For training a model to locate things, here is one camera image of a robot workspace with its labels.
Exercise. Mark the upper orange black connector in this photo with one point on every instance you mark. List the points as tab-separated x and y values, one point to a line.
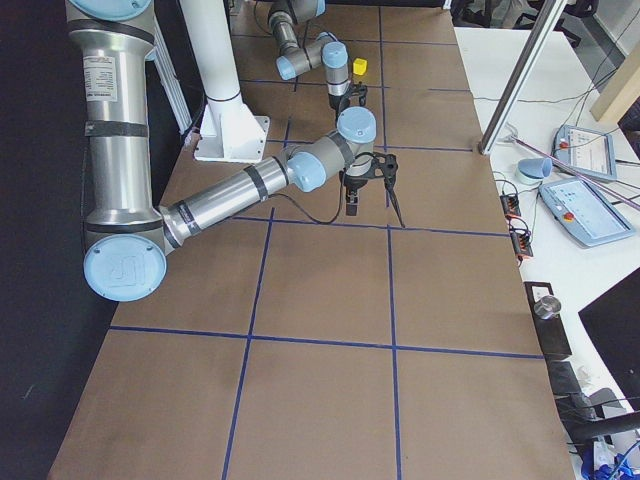
510	205

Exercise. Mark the black monitor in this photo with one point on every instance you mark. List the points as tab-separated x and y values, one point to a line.
612	323

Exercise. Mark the lower orange black connector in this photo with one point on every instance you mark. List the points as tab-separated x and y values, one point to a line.
521	242

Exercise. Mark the wooden board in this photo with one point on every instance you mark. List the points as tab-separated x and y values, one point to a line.
621	91

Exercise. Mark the far teach pendant tablet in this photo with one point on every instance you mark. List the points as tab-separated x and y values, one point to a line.
588	151

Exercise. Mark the black box under cup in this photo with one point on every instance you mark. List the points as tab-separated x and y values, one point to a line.
549	328

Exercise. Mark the yellow wooden cube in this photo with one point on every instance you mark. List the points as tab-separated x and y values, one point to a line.
359	66

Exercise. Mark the aluminium frame post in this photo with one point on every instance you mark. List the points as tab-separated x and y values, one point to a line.
543	26

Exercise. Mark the small metal cup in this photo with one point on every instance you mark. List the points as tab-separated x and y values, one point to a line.
547	307

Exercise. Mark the teach pendant tablet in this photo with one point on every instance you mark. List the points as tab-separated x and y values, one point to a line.
585	213
588	151

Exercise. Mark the orange black connector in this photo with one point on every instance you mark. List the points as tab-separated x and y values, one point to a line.
510	205
521	242

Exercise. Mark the near teach pendant tablet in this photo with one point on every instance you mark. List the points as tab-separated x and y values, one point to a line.
585	213

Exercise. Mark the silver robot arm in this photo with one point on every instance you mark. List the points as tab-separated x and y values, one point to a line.
127	237
295	60

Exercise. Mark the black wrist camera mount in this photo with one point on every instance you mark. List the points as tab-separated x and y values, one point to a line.
384	166
358	91

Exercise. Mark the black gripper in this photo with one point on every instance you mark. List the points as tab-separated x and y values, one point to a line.
337	101
354	184

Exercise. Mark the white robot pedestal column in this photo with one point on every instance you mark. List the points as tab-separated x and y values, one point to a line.
229	130

